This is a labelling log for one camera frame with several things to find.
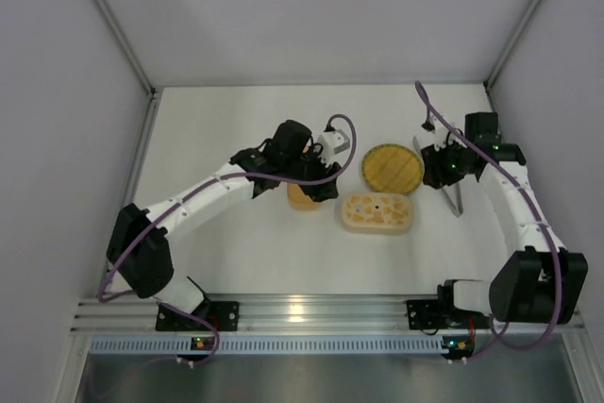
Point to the aluminium front rail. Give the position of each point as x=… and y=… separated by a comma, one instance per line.
x=263, y=314

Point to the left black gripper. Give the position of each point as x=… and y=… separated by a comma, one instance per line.
x=318, y=181

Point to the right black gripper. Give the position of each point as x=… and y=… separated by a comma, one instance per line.
x=437, y=169

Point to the orange lunch box container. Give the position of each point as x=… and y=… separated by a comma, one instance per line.
x=303, y=204

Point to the patterned beige lunch box lid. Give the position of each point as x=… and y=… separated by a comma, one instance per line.
x=377, y=208

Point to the metal food tongs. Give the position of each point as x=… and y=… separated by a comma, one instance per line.
x=451, y=195

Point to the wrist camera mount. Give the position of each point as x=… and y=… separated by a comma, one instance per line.
x=333, y=143
x=439, y=138

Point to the aluminium frame post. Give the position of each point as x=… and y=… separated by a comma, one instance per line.
x=519, y=30
x=124, y=46

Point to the orange lunch box lid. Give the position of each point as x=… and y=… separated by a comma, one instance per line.
x=294, y=191

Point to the slotted grey cable duct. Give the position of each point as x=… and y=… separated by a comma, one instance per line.
x=280, y=344

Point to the right aluminium frame post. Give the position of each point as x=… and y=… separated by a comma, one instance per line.
x=519, y=30

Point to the beige lunch box container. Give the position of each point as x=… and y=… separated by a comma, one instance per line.
x=395, y=228

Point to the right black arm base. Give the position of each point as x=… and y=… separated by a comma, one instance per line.
x=431, y=315

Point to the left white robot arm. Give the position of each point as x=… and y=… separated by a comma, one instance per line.
x=144, y=240

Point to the left aluminium frame post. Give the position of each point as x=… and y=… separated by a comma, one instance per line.
x=124, y=46

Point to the round woven bamboo tray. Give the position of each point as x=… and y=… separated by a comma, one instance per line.
x=392, y=168

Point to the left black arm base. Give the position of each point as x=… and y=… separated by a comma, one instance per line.
x=222, y=315

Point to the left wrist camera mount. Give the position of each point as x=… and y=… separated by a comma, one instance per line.
x=333, y=143

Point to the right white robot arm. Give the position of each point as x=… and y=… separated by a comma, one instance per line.
x=541, y=279

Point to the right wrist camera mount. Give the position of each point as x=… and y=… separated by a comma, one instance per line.
x=439, y=138

